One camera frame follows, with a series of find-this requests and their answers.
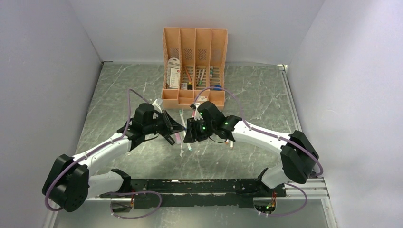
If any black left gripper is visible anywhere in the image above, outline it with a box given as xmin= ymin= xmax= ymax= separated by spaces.
xmin=144 ymin=110 xmax=185 ymax=137

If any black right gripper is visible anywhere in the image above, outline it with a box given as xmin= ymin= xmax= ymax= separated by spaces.
xmin=184 ymin=116 xmax=216 ymax=143

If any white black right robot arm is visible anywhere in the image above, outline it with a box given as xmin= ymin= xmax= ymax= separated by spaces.
xmin=184 ymin=101 xmax=319 ymax=197

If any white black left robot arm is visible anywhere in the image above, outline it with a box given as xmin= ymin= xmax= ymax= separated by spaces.
xmin=42 ymin=103 xmax=185 ymax=212

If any white pen green cap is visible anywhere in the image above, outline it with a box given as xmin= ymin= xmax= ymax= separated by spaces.
xmin=179 ymin=110 xmax=186 ymax=127

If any pink highlighter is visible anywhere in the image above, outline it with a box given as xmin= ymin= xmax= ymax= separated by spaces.
xmin=175 ymin=133 xmax=182 ymax=144

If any orange black highlighter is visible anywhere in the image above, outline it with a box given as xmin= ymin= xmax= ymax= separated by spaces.
xmin=164 ymin=135 xmax=176 ymax=145

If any white eraser box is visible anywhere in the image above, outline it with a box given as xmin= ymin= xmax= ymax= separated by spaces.
xmin=197 ymin=96 xmax=208 ymax=102

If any white packaged item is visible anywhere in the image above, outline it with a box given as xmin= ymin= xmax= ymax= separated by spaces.
xmin=167 ymin=57 xmax=181 ymax=89

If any orange plastic desk organizer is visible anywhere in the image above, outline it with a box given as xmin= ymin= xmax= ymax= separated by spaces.
xmin=161 ymin=27 xmax=228 ymax=110

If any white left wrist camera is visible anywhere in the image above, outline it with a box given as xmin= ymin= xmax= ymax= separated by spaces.
xmin=152 ymin=98 xmax=163 ymax=112

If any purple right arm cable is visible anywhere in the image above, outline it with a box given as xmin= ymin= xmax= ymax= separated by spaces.
xmin=192 ymin=86 xmax=324 ymax=218

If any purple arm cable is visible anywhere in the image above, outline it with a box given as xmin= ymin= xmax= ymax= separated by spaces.
xmin=44 ymin=89 xmax=163 ymax=220
xmin=192 ymin=86 xmax=324 ymax=218

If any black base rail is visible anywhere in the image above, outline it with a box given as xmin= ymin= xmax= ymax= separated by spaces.
xmin=100 ymin=178 xmax=286 ymax=209

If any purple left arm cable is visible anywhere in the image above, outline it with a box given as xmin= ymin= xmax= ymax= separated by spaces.
xmin=44 ymin=89 xmax=163 ymax=220

